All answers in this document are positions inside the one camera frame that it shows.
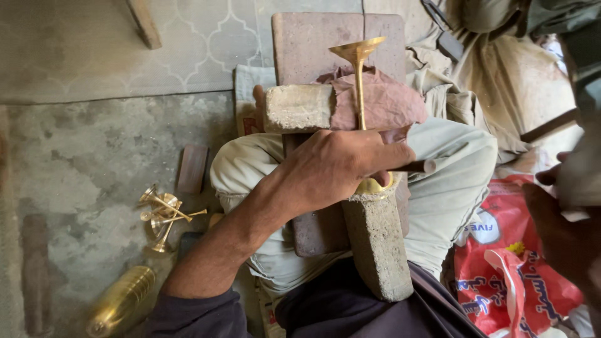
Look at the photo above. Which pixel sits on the person's left hand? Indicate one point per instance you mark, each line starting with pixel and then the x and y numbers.
pixel 328 169

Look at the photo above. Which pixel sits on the person's right hand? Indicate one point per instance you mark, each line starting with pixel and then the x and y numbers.
pixel 568 234

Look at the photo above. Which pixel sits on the person's right fingers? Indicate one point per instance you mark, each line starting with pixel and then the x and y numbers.
pixel 547 176

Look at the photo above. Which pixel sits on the tall brass goblet stand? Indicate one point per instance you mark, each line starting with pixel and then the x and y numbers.
pixel 360 94

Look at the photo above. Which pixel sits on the brown wooden stick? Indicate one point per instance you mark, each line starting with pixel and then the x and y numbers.
pixel 549 125

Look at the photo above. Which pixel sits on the person's beige trousers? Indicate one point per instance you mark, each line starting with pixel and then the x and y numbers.
pixel 446 187

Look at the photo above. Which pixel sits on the beige cloth heap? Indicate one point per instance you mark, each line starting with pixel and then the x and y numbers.
pixel 497 75

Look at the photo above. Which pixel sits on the red printed plastic bag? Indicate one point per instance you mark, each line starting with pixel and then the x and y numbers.
pixel 507 286

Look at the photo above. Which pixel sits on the reddish brown cloth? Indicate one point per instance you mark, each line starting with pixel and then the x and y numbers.
pixel 389 103

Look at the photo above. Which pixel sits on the black flat tool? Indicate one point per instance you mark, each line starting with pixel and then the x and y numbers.
pixel 443 33

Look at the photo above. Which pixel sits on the long grey brick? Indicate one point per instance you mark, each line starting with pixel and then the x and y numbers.
pixel 378 244

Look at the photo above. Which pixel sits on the person's dark shirt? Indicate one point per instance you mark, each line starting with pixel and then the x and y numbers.
pixel 357 310

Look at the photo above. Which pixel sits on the short grey brick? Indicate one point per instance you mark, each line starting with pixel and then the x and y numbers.
pixel 298 108

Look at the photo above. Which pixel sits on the large reddish stone slab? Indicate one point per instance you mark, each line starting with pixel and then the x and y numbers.
pixel 310 47

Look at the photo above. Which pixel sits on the person's foot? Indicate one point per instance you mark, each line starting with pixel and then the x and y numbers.
pixel 258 105

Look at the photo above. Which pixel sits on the white printed sack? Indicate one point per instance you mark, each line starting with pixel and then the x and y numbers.
pixel 249 98

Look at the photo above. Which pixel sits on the small brown wooden block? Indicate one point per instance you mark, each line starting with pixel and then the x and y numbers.
pixel 192 169

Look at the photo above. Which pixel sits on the small brass goblet stand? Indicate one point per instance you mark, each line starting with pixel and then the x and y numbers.
pixel 168 201
pixel 164 203
pixel 181 217
pixel 164 237

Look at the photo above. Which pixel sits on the wooden plank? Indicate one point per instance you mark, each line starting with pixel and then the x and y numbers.
pixel 145 23

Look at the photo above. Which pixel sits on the ribbed brass cylinder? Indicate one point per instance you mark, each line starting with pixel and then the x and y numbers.
pixel 119 303

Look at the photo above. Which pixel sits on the grey patterned mat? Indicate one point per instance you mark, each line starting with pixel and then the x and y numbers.
pixel 117 47

